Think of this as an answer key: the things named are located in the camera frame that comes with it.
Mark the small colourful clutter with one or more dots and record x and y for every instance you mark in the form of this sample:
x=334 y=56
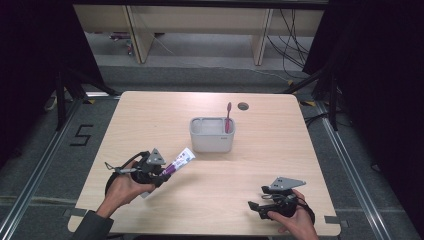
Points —
x=125 y=41

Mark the aluminium floor rail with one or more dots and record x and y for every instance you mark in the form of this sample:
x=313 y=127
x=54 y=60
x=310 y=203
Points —
x=40 y=166
x=350 y=173

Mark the black curtain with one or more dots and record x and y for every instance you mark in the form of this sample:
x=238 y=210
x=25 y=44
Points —
x=33 y=66
x=376 y=83

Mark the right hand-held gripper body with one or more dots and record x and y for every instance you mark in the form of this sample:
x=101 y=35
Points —
x=283 y=200

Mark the person's right hand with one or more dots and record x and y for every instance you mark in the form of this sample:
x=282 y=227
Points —
x=298 y=225

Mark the grey toothbrush holder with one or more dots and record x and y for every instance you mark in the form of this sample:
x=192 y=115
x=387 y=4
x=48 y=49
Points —
x=210 y=140

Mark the pink toothbrush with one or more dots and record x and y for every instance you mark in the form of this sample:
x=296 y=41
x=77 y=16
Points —
x=228 y=120

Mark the person's left hand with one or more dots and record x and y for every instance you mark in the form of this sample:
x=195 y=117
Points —
x=121 y=191

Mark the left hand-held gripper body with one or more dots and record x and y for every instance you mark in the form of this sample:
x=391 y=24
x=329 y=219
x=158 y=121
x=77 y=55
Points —
x=148 y=168

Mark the black metal stand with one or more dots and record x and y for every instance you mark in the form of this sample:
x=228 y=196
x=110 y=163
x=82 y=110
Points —
x=333 y=100
x=60 y=100

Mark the light wooden desk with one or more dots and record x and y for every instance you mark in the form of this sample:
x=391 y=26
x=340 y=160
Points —
x=200 y=18

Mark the purple and white toothpaste tube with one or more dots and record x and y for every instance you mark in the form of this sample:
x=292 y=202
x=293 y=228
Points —
x=180 y=162

